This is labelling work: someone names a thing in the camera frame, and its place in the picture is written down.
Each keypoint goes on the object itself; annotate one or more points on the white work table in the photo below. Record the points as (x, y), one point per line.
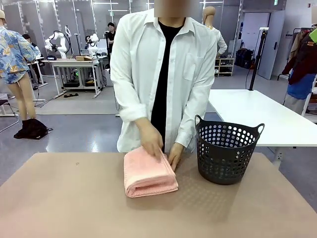
(252, 111)

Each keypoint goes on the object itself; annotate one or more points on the white robot desk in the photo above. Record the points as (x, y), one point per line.
(74, 65)

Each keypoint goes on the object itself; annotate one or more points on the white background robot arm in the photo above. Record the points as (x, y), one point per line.
(58, 41)
(93, 43)

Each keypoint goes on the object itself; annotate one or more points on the person's left forearm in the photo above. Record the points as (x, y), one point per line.
(193, 119)

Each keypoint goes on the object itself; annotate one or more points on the dark grey perforated basket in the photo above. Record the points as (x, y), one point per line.
(223, 161)

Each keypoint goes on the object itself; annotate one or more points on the seated bystander at desk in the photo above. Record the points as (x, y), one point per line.
(31, 43)

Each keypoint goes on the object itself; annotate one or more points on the clothes rack with garments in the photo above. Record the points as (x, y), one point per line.
(302, 64)

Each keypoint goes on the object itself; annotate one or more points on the person's right forearm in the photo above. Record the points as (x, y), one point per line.
(133, 112)

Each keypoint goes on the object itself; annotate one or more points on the wooden low shelf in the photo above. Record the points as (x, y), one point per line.
(224, 67)

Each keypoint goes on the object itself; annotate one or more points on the person's left hand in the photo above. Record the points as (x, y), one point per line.
(175, 156)

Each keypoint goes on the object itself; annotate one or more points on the black bags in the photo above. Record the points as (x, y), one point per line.
(244, 58)

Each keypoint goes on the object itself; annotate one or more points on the black clothes pile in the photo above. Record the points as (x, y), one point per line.
(32, 130)

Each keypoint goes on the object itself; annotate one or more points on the person's right hand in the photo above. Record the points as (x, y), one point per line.
(151, 138)

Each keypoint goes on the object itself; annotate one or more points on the flat cardboard box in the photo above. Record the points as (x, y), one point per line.
(83, 58)

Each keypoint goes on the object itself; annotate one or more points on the pink terry towel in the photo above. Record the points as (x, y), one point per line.
(146, 173)

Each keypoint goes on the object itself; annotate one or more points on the black floor power strip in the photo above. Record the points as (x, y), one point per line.
(71, 95)

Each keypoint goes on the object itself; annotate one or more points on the standing man in black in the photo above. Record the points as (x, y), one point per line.
(111, 37)

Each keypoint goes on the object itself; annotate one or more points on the person in white shirt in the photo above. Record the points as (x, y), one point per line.
(148, 62)

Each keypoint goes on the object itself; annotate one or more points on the mannequin in floral shirt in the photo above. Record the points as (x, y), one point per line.
(12, 54)

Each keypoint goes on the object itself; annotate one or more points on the black camera pole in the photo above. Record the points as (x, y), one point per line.
(257, 57)

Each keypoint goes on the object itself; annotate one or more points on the mannequin in white shirt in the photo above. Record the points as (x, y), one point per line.
(218, 37)

